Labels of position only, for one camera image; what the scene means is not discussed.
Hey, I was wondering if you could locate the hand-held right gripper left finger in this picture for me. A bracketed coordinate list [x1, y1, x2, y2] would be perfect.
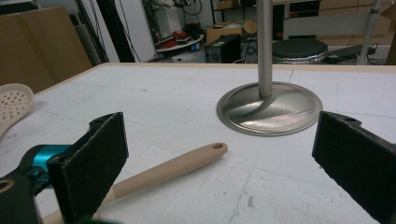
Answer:
[46, 111, 130, 224]

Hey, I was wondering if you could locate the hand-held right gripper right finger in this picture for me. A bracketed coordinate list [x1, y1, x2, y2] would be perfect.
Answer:
[312, 110, 396, 224]

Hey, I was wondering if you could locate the beige spatula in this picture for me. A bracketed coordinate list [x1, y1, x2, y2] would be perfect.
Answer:
[41, 142, 229, 224]

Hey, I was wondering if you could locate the beige slotted skimmer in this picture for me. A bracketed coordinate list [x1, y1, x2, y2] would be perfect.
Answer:
[0, 82, 35, 139]

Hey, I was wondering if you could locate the metal utensil stand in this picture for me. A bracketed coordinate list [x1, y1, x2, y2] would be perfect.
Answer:
[216, 0, 324, 137]

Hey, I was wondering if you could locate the black flat device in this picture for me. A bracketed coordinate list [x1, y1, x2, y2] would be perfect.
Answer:
[323, 45, 378, 64]

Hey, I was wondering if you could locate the white foam mat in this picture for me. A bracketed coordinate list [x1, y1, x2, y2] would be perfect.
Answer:
[0, 63, 396, 224]

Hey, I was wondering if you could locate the black round stool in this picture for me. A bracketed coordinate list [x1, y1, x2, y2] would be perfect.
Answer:
[272, 37, 329, 64]

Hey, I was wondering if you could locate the large cardboard panel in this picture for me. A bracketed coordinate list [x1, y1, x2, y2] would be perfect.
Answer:
[0, 7, 93, 94]

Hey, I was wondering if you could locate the round white tabletop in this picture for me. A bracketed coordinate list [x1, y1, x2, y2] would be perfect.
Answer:
[155, 31, 205, 53]

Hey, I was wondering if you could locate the dark grey computer tower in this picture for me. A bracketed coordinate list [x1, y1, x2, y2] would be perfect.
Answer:
[240, 33, 259, 64]

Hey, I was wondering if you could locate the black computer tower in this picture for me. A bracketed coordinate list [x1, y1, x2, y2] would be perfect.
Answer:
[204, 34, 242, 64]

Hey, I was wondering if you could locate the open cardboard box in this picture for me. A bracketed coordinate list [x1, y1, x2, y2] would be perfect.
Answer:
[205, 19, 258, 45]

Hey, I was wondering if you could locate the black metal frame post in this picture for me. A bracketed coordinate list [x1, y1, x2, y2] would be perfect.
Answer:
[96, 0, 135, 63]

